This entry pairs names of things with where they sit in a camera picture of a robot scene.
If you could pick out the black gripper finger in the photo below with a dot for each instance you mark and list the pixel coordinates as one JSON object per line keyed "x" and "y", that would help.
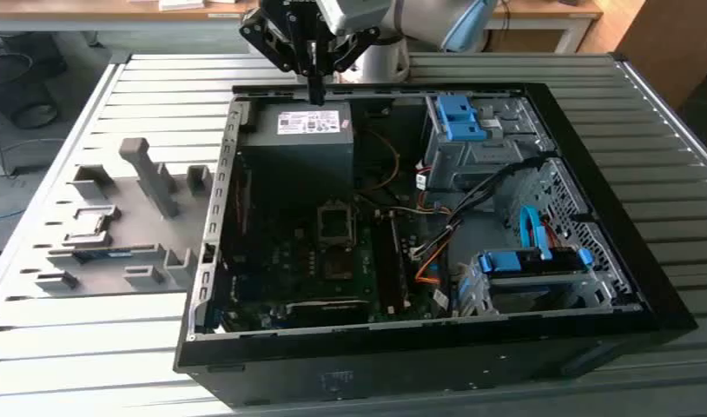
{"x": 353, "y": 48}
{"x": 272, "y": 43}

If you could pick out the silver square CPU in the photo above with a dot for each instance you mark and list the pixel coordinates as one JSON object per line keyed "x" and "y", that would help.
{"x": 89, "y": 223}

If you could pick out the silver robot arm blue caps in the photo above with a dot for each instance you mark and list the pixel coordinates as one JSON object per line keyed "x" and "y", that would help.
{"x": 381, "y": 61}

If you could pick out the CPU socket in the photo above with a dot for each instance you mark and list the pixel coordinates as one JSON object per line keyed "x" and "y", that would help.
{"x": 337, "y": 265}

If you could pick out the white box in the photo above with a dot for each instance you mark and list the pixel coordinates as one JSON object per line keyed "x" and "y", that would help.
{"x": 179, "y": 4}

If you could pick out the grey power supply unit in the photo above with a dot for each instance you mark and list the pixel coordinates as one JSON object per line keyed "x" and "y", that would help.
{"x": 260, "y": 130}

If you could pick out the blue plastic drive latch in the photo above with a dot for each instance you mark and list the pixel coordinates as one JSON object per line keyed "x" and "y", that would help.
{"x": 455, "y": 108}
{"x": 465, "y": 131}

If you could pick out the grey metal drive cage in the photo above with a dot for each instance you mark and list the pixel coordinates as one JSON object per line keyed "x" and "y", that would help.
{"x": 492, "y": 152}

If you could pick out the black round bin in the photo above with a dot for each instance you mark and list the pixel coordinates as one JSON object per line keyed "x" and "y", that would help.
{"x": 34, "y": 69}

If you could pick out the grey plastic parts rack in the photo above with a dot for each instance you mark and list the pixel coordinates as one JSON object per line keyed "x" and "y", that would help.
{"x": 127, "y": 226}

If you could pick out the black RAM slot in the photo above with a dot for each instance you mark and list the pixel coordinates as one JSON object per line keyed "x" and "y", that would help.
{"x": 380, "y": 260}
{"x": 395, "y": 260}
{"x": 387, "y": 260}
{"x": 400, "y": 260}

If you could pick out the green motherboard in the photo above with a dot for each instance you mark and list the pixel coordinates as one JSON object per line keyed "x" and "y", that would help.
{"x": 284, "y": 269}

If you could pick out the wooden cabinet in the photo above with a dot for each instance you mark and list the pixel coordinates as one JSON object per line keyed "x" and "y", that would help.
{"x": 665, "y": 43}

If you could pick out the blue disk carrier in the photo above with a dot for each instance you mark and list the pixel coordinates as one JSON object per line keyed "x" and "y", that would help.
{"x": 504, "y": 262}

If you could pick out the blue RAM stick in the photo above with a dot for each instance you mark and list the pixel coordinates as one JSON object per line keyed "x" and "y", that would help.
{"x": 99, "y": 254}

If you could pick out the black graphics card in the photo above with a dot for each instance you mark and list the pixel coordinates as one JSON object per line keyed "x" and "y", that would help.
{"x": 324, "y": 312}

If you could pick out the grey metal disk bay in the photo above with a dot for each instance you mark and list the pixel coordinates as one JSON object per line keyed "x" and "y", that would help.
{"x": 539, "y": 281}

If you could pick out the black open PC case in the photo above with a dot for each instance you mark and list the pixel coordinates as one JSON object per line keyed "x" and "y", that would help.
{"x": 388, "y": 373}

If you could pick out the wooden desk white frame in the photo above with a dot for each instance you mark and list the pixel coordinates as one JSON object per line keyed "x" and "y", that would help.
{"x": 99, "y": 13}

